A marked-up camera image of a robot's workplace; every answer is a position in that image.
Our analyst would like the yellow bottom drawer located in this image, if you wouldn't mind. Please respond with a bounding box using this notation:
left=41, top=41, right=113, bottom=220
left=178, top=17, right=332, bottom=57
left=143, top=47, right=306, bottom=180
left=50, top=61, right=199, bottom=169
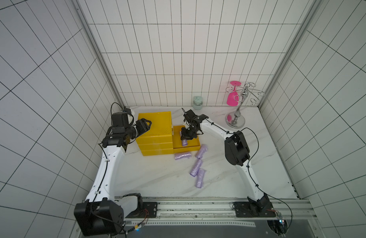
left=172, top=125, right=201, bottom=154

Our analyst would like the purple bag roll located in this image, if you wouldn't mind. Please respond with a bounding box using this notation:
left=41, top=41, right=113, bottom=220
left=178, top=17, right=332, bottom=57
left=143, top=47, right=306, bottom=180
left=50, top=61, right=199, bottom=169
left=196, top=169, right=205, bottom=188
left=190, top=159, right=202, bottom=177
left=174, top=151, right=192, bottom=160
left=182, top=139, right=188, bottom=147
left=195, top=144, right=208, bottom=160

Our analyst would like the purple bag roll bottom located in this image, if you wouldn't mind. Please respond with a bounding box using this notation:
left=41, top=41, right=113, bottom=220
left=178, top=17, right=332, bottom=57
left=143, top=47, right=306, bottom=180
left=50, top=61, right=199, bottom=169
left=196, top=169, right=205, bottom=188

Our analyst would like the purple bag roll top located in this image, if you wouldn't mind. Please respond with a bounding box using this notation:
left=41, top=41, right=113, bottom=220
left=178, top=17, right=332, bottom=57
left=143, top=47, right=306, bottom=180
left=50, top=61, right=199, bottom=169
left=182, top=139, right=188, bottom=147

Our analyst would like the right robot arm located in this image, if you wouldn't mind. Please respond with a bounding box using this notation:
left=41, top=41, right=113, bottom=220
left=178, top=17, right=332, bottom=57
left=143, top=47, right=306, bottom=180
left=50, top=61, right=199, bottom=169
left=181, top=110, right=276, bottom=218

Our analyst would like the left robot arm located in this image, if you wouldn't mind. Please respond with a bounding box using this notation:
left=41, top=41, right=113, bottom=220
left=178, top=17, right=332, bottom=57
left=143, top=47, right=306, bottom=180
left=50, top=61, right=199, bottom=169
left=74, top=110, right=152, bottom=237

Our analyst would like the yellow drawer cabinet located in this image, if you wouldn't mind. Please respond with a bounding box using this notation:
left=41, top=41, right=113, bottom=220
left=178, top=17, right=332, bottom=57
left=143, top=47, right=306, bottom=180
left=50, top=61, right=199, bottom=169
left=136, top=112, right=174, bottom=156

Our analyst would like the mint green jar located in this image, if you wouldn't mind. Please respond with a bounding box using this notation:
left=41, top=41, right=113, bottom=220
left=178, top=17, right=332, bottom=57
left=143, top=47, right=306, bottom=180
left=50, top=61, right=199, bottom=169
left=193, top=96, right=203, bottom=110

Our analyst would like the chrome glass rack stand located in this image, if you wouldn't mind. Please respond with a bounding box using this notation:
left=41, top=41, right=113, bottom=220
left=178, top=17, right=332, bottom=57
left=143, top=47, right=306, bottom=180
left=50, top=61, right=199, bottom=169
left=225, top=82, right=264, bottom=129

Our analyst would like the pink plastic wine glass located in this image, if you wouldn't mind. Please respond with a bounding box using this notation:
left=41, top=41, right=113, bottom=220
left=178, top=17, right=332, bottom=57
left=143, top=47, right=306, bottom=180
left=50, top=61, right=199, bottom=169
left=227, top=81, right=242, bottom=107

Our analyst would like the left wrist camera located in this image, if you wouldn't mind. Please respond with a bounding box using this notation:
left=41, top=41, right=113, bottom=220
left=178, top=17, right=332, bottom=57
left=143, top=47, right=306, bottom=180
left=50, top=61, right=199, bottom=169
left=123, top=108, right=134, bottom=118

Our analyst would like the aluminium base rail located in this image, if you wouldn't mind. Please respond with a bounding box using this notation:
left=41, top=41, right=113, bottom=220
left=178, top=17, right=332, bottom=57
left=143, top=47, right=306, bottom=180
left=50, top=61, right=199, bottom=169
left=72, top=197, right=321, bottom=230

